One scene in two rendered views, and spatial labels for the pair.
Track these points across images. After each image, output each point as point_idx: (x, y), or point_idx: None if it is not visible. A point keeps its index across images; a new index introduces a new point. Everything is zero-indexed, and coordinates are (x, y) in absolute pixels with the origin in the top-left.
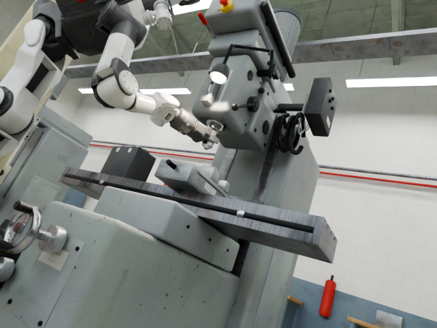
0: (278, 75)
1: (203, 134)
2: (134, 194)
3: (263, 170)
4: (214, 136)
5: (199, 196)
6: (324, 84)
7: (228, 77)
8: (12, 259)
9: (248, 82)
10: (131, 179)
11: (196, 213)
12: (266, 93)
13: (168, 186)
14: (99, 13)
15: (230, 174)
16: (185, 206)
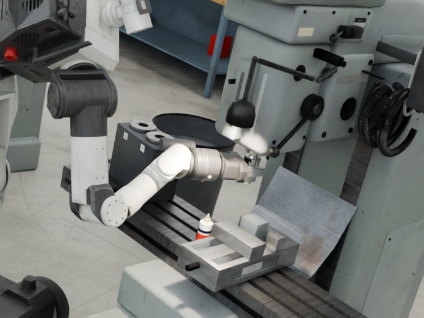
0: (358, 36)
1: (236, 178)
2: (158, 298)
3: (356, 152)
4: (254, 170)
5: (236, 291)
6: None
7: (261, 87)
8: (47, 317)
9: (296, 86)
10: (153, 227)
11: (234, 312)
12: (339, 67)
13: None
14: (43, 64)
15: (308, 142)
16: (222, 297)
